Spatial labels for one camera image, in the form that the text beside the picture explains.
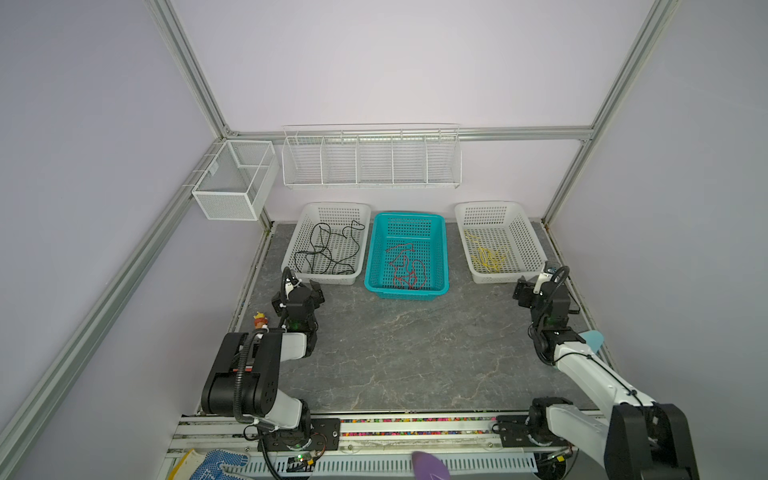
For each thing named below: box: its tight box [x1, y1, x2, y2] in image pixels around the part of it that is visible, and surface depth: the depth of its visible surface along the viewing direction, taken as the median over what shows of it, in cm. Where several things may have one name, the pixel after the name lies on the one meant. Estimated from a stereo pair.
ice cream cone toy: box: [253, 311, 268, 329], surface depth 93 cm
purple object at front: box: [411, 451, 451, 480], surface depth 71 cm
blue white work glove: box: [190, 449, 250, 480], surface depth 71 cm
